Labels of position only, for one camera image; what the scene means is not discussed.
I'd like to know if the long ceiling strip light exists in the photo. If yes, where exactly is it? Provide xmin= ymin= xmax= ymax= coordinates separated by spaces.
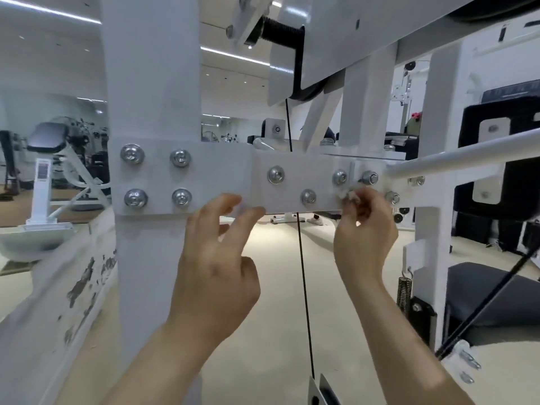
xmin=200 ymin=45 xmax=271 ymax=67

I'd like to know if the white cable crossover machine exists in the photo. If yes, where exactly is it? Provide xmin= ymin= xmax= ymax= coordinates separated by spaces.
xmin=390 ymin=61 xmax=429 ymax=123

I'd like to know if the black padded seat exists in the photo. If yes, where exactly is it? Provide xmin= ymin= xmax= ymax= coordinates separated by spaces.
xmin=447 ymin=261 xmax=540 ymax=334

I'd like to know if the white cleaning wipe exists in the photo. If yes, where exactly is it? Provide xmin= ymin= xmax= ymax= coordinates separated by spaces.
xmin=339 ymin=187 xmax=366 ymax=205

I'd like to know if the white gym machine frame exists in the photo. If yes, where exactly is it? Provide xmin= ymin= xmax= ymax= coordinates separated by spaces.
xmin=0 ymin=0 xmax=540 ymax=405

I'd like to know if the person's right forearm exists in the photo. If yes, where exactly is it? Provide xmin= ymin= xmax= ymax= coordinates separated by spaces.
xmin=350 ymin=282 xmax=478 ymax=405

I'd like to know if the black rectangular chest pad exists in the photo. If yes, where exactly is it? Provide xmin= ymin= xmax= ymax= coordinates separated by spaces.
xmin=455 ymin=98 xmax=540 ymax=220

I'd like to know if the person's left hand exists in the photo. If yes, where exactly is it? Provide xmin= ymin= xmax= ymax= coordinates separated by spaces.
xmin=166 ymin=193 xmax=267 ymax=355

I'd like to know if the thin black steel cable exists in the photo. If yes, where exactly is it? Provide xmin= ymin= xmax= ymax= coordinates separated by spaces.
xmin=285 ymin=98 xmax=315 ymax=380

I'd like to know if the person's right hand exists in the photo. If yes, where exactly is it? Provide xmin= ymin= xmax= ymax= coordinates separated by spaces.
xmin=333 ymin=187 xmax=399 ymax=299

